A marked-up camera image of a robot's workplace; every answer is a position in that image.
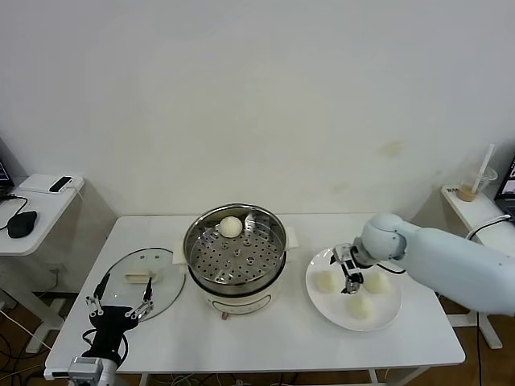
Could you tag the small printed label sticker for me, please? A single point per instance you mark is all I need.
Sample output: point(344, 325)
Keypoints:
point(451, 190)

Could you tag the small black white device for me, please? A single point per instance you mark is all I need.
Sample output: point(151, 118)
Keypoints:
point(60, 185)

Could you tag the white steamed baozi bun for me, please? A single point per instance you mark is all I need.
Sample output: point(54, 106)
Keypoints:
point(360, 309)
point(326, 282)
point(230, 227)
point(378, 283)

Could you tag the laptop beside black mouse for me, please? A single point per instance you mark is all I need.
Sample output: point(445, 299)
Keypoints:
point(3, 177)

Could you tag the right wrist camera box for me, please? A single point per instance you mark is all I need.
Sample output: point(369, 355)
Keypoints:
point(342, 252)

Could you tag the white electric cooker pot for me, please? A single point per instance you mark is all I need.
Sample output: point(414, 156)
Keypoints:
point(241, 301)

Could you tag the clear plastic drink cup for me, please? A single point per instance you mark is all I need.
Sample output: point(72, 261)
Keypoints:
point(468, 189)

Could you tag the black computer mouse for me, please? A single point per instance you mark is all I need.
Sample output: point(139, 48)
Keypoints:
point(22, 225)

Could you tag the white side table with cup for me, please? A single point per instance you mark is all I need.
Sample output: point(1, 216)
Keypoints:
point(475, 209)

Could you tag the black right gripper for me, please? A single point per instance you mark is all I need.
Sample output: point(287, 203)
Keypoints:
point(357, 255)

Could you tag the white side table with mouse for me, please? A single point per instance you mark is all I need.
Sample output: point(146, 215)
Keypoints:
point(44, 225)

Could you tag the flat white box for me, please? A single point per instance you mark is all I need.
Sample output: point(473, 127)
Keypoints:
point(36, 184)

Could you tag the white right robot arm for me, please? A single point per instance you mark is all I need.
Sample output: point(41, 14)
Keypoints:
point(442, 261)

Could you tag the perforated steel steamer basket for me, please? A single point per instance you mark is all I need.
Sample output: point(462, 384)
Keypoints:
point(265, 269)

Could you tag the large white work table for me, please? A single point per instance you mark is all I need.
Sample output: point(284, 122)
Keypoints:
point(281, 346)

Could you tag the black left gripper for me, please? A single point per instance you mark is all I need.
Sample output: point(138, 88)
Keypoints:
point(110, 321)

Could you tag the round white plate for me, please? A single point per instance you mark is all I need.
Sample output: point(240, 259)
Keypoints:
point(322, 309)

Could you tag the round glass pot lid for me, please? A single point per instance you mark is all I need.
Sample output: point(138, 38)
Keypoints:
point(161, 289)

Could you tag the laptop beside plastic cup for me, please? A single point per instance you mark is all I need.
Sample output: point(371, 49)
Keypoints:
point(507, 185)

